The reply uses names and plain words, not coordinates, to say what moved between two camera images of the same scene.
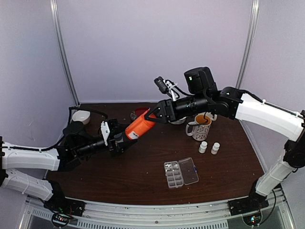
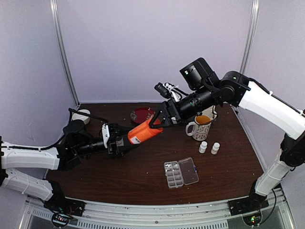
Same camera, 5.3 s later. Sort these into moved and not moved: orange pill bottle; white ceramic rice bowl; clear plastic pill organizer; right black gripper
Moved: right black gripper; orange pill bottle
Not moved: clear plastic pill organizer; white ceramic rice bowl
